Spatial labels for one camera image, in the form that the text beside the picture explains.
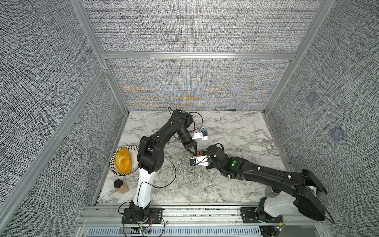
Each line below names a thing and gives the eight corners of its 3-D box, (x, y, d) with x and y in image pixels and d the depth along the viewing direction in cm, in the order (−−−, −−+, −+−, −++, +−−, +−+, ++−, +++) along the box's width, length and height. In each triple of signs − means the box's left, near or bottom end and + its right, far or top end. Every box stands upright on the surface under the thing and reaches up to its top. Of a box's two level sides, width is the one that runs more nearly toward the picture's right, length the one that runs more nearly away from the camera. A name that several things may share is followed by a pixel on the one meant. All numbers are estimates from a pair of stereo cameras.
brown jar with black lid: (120, 194, 82) (113, 189, 74) (120, 186, 84) (113, 180, 77) (128, 191, 83) (122, 186, 75) (128, 183, 85) (122, 177, 78)
